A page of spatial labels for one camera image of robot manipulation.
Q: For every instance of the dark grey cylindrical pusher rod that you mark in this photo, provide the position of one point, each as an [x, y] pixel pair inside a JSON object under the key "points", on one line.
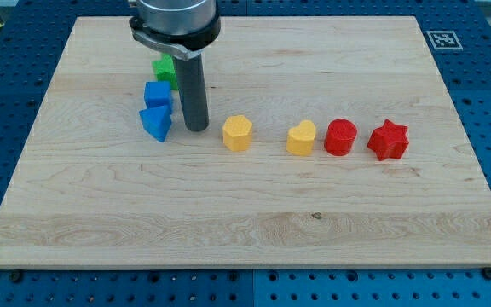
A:
{"points": [[191, 86]]}

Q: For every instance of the yellow hexagon block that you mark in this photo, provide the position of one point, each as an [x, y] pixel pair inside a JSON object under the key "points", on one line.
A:
{"points": [[237, 133]]}

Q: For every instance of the yellow heart block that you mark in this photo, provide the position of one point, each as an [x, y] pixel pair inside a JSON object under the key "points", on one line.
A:
{"points": [[301, 138]]}

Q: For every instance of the green block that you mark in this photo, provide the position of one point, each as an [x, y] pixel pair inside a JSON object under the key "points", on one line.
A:
{"points": [[163, 70]]}

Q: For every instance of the blue cube block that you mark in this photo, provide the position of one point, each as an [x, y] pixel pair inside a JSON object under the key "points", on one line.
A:
{"points": [[157, 94]]}

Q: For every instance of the blue triangle block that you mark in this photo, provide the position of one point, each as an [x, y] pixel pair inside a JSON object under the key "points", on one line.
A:
{"points": [[156, 121]]}

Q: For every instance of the wooden board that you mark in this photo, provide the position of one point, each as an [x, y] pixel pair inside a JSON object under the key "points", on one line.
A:
{"points": [[92, 190]]}

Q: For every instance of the red cylinder block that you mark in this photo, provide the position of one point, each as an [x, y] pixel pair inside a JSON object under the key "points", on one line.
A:
{"points": [[340, 137]]}

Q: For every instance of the red star block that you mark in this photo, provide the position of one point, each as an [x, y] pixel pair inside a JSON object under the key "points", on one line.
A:
{"points": [[389, 141]]}

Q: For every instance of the white fiducial marker tag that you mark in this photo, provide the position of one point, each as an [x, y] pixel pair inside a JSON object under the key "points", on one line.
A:
{"points": [[444, 40]]}

